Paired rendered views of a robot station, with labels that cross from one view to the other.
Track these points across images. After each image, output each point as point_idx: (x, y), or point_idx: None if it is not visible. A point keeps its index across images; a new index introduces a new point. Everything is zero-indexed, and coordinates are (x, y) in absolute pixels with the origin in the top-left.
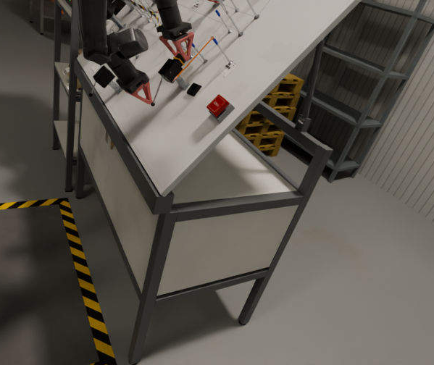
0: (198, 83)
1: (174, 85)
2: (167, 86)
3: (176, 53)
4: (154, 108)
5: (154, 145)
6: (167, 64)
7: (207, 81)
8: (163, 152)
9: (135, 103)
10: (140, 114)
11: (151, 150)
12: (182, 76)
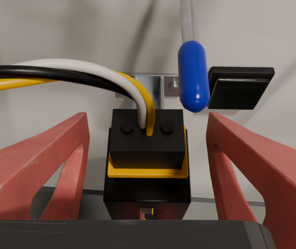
0: (240, 61)
1: (81, 92)
2: (50, 102)
3: (83, 149)
4: (96, 150)
5: (202, 183)
6: (133, 211)
7: None
8: (245, 184)
9: None
10: (61, 164)
11: (205, 187)
12: (84, 54)
